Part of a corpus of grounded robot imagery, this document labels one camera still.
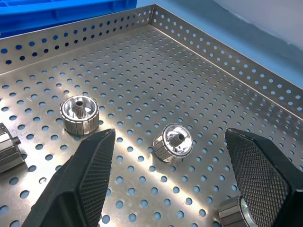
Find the blue plastic table cover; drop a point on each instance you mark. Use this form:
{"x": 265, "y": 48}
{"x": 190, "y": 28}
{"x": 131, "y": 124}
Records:
{"x": 272, "y": 49}

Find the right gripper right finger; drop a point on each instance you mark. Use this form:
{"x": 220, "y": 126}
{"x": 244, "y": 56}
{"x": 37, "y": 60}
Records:
{"x": 265, "y": 179}

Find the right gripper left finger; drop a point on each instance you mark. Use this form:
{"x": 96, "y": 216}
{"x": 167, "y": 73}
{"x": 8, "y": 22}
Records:
{"x": 71, "y": 184}

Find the blue compartment tray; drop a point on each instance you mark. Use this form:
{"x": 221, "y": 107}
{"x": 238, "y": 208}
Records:
{"x": 47, "y": 14}

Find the perforated metal tray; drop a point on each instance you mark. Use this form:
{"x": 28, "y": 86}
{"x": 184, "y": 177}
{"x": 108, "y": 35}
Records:
{"x": 151, "y": 82}

